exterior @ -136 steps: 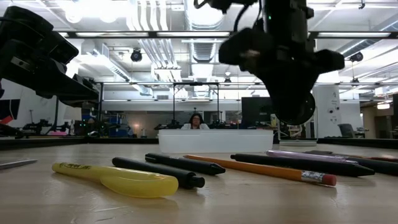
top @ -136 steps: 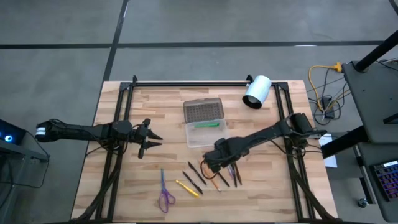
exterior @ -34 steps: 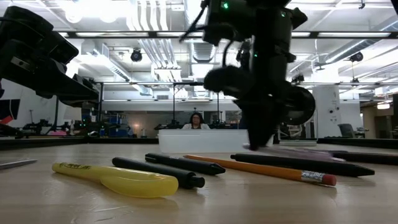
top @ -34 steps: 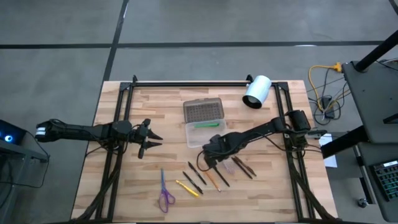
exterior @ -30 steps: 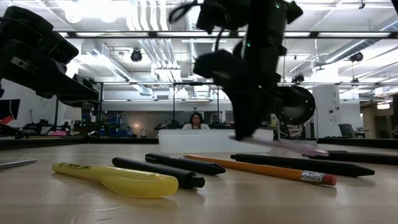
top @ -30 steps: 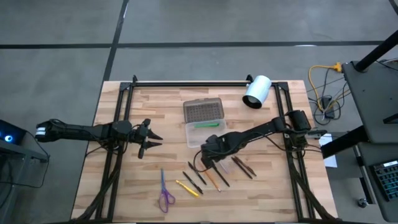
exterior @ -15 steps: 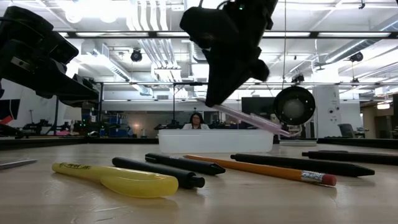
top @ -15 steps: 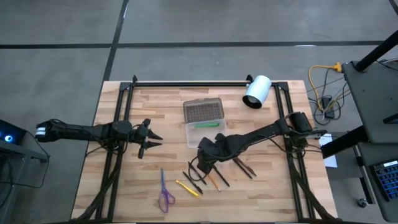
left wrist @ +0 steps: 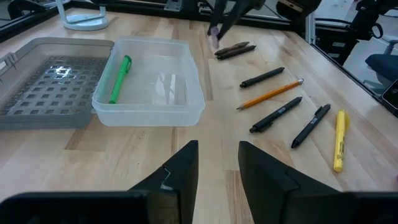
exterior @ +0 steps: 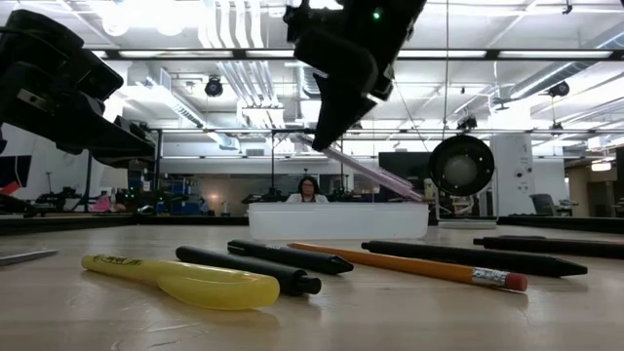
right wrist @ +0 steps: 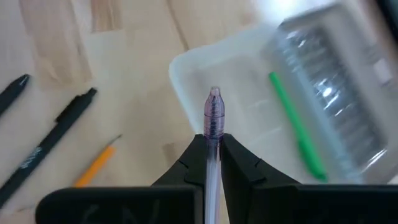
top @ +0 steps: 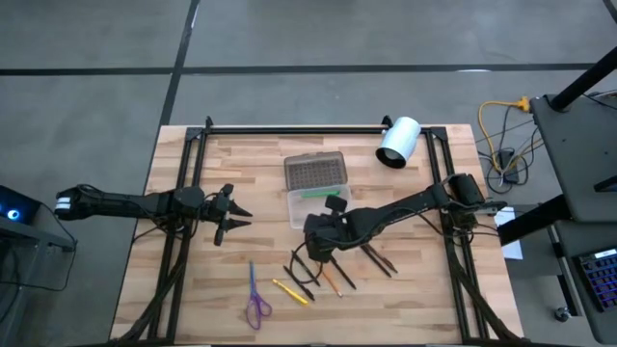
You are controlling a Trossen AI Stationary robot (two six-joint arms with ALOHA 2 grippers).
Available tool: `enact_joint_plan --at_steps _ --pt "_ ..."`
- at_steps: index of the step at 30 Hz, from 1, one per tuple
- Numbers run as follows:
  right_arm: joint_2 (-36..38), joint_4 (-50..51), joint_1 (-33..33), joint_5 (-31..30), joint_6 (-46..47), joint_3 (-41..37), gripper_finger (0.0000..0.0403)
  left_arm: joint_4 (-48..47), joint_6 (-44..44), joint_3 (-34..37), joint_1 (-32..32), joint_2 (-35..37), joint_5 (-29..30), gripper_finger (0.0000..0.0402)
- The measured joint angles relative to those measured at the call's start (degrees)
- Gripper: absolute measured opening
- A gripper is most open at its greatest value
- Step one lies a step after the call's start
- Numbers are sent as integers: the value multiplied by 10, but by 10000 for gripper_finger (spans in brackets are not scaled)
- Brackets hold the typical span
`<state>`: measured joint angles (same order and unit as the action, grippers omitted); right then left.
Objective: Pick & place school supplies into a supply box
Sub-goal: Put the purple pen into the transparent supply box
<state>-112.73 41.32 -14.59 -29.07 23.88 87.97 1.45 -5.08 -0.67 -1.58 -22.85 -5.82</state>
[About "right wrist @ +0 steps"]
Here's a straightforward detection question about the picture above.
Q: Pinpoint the translucent purple pen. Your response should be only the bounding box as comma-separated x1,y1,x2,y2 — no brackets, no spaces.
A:
203,86,225,224

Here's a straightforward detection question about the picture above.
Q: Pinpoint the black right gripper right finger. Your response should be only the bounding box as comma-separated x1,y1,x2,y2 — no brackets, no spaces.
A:
221,134,398,224

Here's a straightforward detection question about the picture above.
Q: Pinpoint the translucent white supply box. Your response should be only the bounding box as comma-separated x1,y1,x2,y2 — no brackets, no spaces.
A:
169,24,398,187

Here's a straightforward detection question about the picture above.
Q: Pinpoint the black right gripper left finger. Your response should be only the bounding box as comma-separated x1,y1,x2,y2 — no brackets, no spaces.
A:
35,134,208,224

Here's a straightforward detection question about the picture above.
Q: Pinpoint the green pen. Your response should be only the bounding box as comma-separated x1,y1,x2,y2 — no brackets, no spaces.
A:
268,71,329,183

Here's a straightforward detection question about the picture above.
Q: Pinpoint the orange pencil with red eraser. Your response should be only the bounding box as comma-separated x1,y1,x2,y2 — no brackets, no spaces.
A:
73,133,123,188

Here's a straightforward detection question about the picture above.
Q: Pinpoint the black click pen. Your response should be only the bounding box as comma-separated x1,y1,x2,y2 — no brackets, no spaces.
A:
0,87,98,208
0,73,31,115

